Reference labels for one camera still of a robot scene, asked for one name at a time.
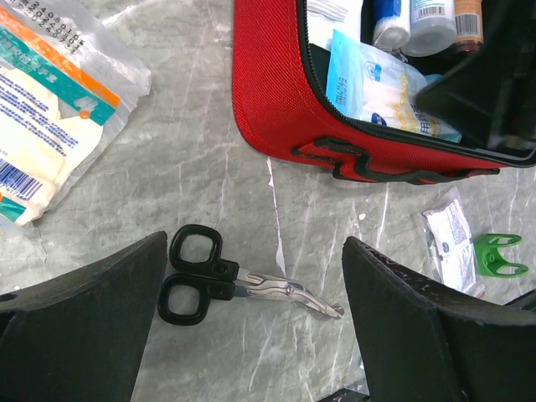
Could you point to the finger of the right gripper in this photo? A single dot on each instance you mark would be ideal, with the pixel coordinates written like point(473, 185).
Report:
point(489, 98)

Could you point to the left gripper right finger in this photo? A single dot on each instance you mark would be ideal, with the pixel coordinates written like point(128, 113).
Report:
point(423, 341)

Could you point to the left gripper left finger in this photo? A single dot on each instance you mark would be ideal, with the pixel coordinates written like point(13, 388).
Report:
point(81, 336)

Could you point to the brown medicine bottle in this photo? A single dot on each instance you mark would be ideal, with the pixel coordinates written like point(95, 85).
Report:
point(468, 21)

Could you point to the white medicine bottle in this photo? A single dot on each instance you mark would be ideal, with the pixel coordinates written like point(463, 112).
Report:
point(432, 27)

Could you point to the clear zip bag gauze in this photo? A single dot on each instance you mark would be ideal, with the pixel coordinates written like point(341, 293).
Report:
point(449, 243)

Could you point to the blue cotton swab bag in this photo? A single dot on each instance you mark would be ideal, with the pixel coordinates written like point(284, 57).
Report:
point(367, 84)

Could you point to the white blue ointment tube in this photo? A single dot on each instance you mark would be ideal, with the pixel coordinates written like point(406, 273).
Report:
point(392, 24)

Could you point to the black handled scissors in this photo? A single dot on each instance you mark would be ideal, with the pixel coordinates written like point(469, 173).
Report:
point(218, 279)

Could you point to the white blue mask packet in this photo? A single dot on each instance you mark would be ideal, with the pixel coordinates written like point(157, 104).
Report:
point(326, 16)

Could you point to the green plastic clip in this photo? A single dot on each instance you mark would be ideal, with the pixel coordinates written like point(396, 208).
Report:
point(490, 261)

